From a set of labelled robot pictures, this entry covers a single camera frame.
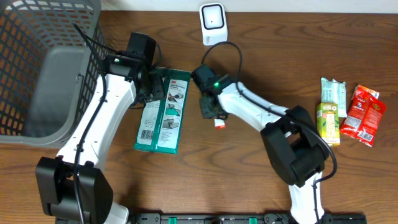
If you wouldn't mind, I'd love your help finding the red chocolate bar wrapper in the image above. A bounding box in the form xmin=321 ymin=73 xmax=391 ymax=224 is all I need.
xmin=214 ymin=119 xmax=226 ymax=129

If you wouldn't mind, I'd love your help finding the green white 3M package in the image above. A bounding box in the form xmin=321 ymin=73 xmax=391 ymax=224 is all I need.
xmin=133 ymin=68 xmax=190 ymax=154

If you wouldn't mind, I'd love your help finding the green tea drink carton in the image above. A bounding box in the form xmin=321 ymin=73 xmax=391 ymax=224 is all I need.
xmin=317 ymin=103 xmax=340 ymax=146

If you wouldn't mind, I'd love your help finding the mint wet wipes pack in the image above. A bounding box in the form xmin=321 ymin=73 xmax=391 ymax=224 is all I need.
xmin=321 ymin=77 xmax=347 ymax=118

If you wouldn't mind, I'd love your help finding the red snack bag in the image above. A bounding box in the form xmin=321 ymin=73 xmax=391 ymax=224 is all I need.
xmin=340 ymin=85 xmax=386 ymax=147

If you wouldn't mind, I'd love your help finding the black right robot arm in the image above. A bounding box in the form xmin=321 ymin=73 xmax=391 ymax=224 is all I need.
xmin=191 ymin=64 xmax=331 ymax=223

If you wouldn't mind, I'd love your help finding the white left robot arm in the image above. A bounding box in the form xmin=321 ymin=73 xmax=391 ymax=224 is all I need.
xmin=35 ymin=32 xmax=165 ymax=223

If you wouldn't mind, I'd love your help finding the white barcode scanner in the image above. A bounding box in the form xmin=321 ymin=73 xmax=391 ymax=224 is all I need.
xmin=199 ymin=2 xmax=228 ymax=46

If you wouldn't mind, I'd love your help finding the grey plastic mesh basket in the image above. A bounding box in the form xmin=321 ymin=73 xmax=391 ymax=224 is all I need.
xmin=1 ymin=0 xmax=106 ymax=148

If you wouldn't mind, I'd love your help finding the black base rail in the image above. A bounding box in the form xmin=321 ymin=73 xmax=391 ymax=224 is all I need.
xmin=127 ymin=213 xmax=368 ymax=224

